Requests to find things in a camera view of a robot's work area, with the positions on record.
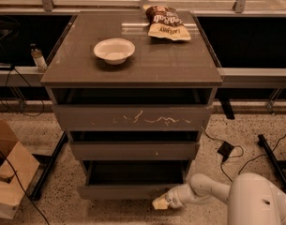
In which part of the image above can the grey bottom drawer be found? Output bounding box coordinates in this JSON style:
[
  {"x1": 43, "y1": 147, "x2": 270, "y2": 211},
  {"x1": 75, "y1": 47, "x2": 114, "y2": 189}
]
[{"x1": 78, "y1": 160, "x2": 190, "y2": 200}]

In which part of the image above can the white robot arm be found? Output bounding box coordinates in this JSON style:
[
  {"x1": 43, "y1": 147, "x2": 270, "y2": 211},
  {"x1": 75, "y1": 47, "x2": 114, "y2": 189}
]
[{"x1": 152, "y1": 172, "x2": 286, "y2": 225}]

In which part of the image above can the grey drawer cabinet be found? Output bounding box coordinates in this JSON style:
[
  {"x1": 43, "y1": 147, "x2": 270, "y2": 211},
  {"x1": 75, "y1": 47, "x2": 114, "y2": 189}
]
[{"x1": 39, "y1": 10, "x2": 224, "y2": 177}]

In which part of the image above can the grey middle drawer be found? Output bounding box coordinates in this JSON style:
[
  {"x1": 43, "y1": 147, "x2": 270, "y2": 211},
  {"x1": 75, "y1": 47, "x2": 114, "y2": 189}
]
[{"x1": 69, "y1": 131, "x2": 200, "y2": 160}]

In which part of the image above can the grey scratched top drawer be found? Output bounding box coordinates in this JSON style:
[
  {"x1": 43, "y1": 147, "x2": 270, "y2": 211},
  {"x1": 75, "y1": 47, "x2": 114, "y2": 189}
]
[{"x1": 53, "y1": 105, "x2": 213, "y2": 131}]

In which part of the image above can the black power adapter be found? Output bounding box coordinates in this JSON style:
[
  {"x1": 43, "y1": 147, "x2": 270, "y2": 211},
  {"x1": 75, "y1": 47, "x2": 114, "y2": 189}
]
[{"x1": 218, "y1": 142, "x2": 234, "y2": 162}]

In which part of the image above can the cardboard box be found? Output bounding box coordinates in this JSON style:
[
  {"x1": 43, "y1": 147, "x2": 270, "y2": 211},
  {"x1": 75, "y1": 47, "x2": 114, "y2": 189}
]
[{"x1": 0, "y1": 120, "x2": 39, "y2": 219}]

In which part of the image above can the white paper bowl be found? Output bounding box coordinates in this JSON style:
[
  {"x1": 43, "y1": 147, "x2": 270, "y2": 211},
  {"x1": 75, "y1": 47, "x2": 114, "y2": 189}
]
[{"x1": 93, "y1": 38, "x2": 135, "y2": 65}]

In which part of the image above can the brown chip bag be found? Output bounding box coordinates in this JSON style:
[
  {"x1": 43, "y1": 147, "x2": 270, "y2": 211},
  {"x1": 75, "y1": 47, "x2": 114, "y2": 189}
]
[{"x1": 143, "y1": 5, "x2": 191, "y2": 41}]

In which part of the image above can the small clear bottle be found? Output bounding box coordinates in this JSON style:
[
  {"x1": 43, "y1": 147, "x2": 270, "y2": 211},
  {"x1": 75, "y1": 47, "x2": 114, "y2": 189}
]
[{"x1": 30, "y1": 44, "x2": 47, "y2": 73}]

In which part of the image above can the small black device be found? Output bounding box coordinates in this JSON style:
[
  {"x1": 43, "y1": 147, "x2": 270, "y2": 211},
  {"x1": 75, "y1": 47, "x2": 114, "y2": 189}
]
[{"x1": 0, "y1": 63, "x2": 14, "y2": 71}]

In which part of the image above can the black right frame leg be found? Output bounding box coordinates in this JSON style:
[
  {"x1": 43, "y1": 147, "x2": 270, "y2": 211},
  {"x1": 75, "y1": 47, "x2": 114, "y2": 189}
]
[{"x1": 258, "y1": 134, "x2": 286, "y2": 193}]

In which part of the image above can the black frame leg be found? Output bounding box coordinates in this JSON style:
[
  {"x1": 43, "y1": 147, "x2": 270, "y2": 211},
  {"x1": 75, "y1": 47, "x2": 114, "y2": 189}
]
[
  {"x1": 30, "y1": 132, "x2": 68, "y2": 201},
  {"x1": 258, "y1": 134, "x2": 286, "y2": 193}
]

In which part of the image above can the black left frame leg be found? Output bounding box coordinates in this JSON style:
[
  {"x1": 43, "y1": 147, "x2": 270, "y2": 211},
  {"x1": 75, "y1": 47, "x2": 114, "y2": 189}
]
[{"x1": 30, "y1": 132, "x2": 68, "y2": 201}]

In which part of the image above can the black cable over box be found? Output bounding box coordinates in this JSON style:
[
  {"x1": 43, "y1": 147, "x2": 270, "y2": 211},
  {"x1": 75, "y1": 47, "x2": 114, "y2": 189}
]
[{"x1": 0, "y1": 139, "x2": 51, "y2": 225}]

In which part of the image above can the black floor cable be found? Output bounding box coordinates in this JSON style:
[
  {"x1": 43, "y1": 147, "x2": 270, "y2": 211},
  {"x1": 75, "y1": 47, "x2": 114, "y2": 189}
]
[{"x1": 201, "y1": 125, "x2": 286, "y2": 184}]

